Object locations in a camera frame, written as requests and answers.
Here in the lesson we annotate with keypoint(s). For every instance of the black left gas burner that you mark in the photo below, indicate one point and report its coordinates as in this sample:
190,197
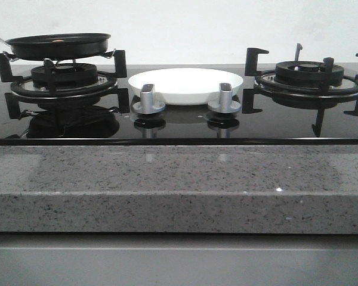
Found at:
66,76

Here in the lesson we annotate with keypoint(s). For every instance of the black right gas burner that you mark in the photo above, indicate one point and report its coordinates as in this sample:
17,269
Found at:
308,74

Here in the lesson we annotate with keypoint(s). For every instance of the black right pan support grate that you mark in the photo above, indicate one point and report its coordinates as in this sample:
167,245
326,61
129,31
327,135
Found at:
335,89

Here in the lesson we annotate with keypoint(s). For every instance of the black glass gas stove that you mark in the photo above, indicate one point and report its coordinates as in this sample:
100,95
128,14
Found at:
264,120

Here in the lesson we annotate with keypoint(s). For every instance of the silver left stove knob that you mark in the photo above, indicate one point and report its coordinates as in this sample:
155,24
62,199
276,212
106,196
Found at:
148,103

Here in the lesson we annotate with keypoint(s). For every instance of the black left pan support grate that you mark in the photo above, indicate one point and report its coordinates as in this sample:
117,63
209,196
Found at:
22,89

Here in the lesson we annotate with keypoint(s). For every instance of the black gas burner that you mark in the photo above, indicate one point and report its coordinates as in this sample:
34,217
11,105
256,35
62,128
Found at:
66,76
308,74

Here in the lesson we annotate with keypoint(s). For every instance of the silver stove knob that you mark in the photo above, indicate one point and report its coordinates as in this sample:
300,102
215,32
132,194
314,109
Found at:
225,103
148,103

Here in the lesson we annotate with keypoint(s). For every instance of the white round plate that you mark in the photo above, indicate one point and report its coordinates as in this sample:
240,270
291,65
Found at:
185,86

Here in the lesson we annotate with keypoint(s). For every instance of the black pan support grate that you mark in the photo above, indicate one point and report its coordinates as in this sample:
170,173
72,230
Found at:
335,89
22,89

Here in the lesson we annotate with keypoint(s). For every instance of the silver right stove knob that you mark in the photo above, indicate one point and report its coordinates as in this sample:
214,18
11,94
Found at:
225,103

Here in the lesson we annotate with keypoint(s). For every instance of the grey cabinet front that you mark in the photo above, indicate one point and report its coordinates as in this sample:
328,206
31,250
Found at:
178,260

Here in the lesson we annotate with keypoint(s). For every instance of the black frying pan mint handle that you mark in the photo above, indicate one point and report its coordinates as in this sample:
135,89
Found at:
75,45

